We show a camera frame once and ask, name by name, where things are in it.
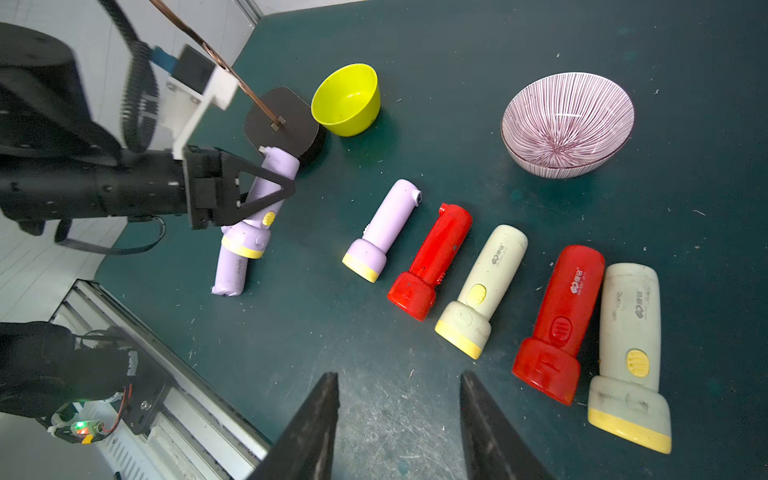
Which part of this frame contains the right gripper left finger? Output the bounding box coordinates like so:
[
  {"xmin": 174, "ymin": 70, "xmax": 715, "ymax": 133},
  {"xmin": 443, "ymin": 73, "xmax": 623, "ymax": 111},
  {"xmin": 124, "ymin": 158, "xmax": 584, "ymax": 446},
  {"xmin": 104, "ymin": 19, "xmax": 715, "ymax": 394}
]
[{"xmin": 248, "ymin": 372, "xmax": 340, "ymax": 480}]

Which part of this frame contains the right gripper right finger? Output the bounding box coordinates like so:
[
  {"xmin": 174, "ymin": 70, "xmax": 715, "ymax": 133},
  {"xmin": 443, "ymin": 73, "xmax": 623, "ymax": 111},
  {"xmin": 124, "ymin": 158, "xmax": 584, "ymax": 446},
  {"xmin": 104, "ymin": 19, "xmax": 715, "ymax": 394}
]
[{"xmin": 460, "ymin": 371, "xmax": 553, "ymax": 479}]

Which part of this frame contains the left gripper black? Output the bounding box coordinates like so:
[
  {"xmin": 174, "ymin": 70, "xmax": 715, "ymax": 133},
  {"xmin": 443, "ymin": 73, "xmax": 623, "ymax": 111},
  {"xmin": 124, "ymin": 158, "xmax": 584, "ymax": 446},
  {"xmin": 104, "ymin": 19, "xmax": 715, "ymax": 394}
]
[{"xmin": 1, "ymin": 147, "xmax": 295, "ymax": 236}]

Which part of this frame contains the purple flashlight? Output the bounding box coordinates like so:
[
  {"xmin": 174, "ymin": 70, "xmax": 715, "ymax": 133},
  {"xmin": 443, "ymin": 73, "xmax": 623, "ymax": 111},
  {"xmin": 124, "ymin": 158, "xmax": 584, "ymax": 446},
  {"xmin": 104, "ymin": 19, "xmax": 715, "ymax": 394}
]
[
  {"xmin": 342, "ymin": 179, "xmax": 422, "ymax": 283},
  {"xmin": 221, "ymin": 147, "xmax": 300, "ymax": 259},
  {"xmin": 211, "ymin": 246, "xmax": 249, "ymax": 297}
]

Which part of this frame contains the red flashlight horizontal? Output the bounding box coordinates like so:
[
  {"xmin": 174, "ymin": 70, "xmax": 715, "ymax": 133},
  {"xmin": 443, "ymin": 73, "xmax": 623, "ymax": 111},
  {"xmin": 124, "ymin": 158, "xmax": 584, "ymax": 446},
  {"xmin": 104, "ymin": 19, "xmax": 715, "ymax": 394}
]
[{"xmin": 512, "ymin": 245, "xmax": 605, "ymax": 405}]

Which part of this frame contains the pale green flashlight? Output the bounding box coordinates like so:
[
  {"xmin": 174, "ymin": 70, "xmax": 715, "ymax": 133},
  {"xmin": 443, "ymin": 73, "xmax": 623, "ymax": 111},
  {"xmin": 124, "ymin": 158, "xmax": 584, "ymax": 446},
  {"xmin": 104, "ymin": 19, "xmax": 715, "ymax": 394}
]
[
  {"xmin": 435, "ymin": 224, "xmax": 528, "ymax": 360},
  {"xmin": 587, "ymin": 263, "xmax": 672, "ymax": 454}
]

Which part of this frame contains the red flashlight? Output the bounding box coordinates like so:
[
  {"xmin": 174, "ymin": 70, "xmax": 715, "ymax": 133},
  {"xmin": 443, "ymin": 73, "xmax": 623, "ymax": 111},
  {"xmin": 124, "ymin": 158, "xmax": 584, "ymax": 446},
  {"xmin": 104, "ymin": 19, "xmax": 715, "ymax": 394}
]
[{"xmin": 387, "ymin": 204, "xmax": 472, "ymax": 321}]

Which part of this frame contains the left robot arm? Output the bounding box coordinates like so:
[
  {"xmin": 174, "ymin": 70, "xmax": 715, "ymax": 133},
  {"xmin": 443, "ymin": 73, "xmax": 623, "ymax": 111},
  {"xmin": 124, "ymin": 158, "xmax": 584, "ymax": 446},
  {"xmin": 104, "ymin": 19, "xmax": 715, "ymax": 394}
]
[{"xmin": 1, "ymin": 23, "xmax": 295, "ymax": 236}]

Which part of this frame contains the lime green bowl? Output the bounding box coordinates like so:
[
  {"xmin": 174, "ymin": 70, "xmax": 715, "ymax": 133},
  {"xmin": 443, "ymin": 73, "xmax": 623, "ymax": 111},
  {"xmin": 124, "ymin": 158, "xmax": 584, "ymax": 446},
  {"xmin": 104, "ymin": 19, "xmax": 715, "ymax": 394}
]
[{"xmin": 311, "ymin": 63, "xmax": 381, "ymax": 137}]

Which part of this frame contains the left green-lit circuit board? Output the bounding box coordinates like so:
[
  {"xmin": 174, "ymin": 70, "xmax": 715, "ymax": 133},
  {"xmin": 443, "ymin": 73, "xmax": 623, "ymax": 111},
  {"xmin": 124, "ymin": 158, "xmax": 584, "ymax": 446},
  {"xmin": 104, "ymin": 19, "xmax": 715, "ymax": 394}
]
[{"xmin": 55, "ymin": 420, "xmax": 106, "ymax": 445}]

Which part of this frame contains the dark green table mat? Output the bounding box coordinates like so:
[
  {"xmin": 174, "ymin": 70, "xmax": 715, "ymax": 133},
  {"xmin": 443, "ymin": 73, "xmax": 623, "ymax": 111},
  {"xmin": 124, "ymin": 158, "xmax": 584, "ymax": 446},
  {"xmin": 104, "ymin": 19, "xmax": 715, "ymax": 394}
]
[{"xmin": 97, "ymin": 1, "xmax": 767, "ymax": 479}]

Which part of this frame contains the pink striped bowl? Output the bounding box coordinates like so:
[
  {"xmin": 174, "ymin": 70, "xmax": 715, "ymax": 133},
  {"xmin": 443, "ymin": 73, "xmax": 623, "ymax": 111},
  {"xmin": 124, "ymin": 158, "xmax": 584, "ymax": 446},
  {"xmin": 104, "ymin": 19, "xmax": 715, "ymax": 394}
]
[{"xmin": 501, "ymin": 72, "xmax": 635, "ymax": 179}]

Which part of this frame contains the copper wire jewelry stand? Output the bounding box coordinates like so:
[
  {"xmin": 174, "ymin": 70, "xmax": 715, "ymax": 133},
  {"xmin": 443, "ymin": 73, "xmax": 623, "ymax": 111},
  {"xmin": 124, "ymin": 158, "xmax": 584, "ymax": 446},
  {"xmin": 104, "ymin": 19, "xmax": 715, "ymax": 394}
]
[{"xmin": 151, "ymin": 0, "xmax": 327, "ymax": 165}]

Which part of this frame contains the aluminium front rail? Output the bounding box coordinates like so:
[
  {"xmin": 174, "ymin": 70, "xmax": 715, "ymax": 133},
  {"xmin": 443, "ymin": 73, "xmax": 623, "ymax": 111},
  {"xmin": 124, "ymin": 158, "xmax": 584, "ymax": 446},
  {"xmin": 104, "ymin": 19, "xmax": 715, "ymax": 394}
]
[{"xmin": 51, "ymin": 280, "xmax": 269, "ymax": 479}]

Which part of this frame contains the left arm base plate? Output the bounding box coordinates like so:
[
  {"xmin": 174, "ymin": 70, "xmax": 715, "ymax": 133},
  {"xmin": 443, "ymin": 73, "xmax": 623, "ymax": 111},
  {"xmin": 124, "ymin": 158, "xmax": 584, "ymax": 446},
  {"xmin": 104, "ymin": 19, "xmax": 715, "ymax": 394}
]
[{"xmin": 116, "ymin": 342, "xmax": 172, "ymax": 435}]

